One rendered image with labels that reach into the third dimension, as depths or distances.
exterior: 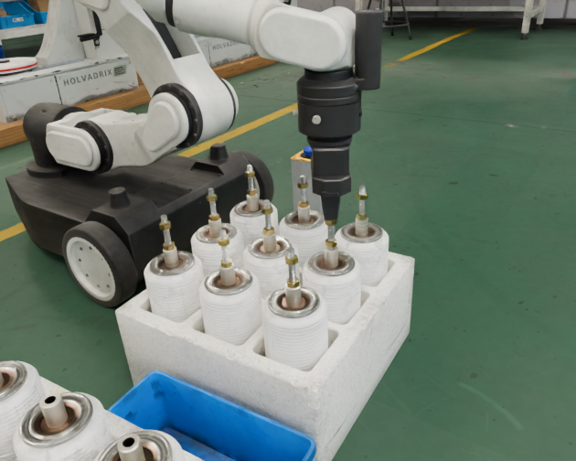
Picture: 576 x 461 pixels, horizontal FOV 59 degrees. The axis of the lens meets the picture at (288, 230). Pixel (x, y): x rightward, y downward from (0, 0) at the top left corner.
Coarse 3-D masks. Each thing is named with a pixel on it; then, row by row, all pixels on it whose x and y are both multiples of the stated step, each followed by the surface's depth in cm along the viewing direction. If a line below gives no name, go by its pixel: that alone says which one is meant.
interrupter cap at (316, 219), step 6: (312, 210) 100; (288, 216) 99; (294, 216) 99; (312, 216) 98; (318, 216) 98; (288, 222) 96; (294, 222) 96; (300, 222) 97; (306, 222) 96; (312, 222) 96; (318, 222) 96; (294, 228) 94; (300, 228) 94; (306, 228) 94; (312, 228) 94
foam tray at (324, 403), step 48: (384, 288) 88; (144, 336) 85; (192, 336) 80; (336, 336) 80; (384, 336) 90; (192, 384) 84; (240, 384) 76; (288, 384) 70; (336, 384) 74; (336, 432) 79
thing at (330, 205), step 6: (324, 198) 76; (330, 198) 76; (336, 198) 76; (324, 204) 77; (330, 204) 77; (336, 204) 77; (324, 210) 77; (330, 210) 77; (336, 210) 77; (324, 216) 78; (330, 216) 77; (336, 216) 77
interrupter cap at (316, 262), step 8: (312, 256) 85; (320, 256) 85; (344, 256) 84; (312, 264) 83; (320, 264) 83; (344, 264) 82; (352, 264) 82; (320, 272) 80; (328, 272) 80; (336, 272) 80; (344, 272) 80
